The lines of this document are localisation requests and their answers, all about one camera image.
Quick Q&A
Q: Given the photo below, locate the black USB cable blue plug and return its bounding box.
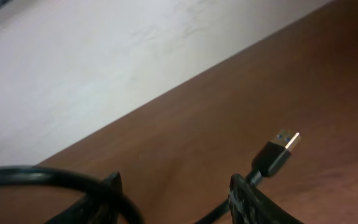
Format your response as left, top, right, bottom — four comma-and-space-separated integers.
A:
0, 129, 301, 223

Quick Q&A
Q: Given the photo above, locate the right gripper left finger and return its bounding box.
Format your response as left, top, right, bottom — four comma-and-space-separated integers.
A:
44, 170, 122, 223

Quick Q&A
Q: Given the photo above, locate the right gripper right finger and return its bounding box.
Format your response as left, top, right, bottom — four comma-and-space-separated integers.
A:
228, 174, 303, 224

